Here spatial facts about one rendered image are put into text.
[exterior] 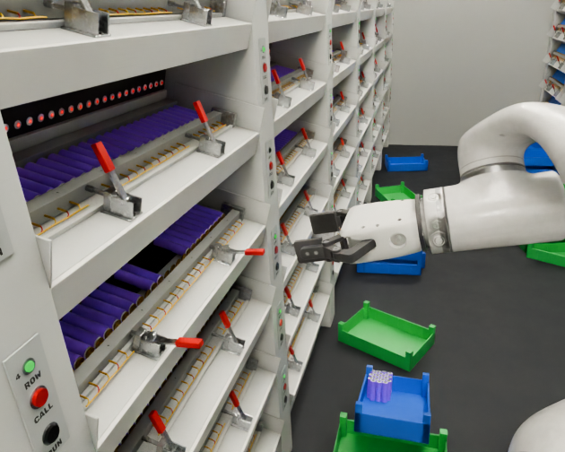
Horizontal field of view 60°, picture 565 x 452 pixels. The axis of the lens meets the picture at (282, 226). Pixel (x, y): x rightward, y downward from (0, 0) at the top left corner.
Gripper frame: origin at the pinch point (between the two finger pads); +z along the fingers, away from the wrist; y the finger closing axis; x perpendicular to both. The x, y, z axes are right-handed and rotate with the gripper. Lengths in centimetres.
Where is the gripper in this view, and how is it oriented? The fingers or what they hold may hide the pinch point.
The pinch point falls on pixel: (310, 236)
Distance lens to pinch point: 69.2
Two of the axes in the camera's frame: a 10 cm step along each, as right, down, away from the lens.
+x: -2.5, -9.1, -3.4
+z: -9.3, 1.3, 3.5
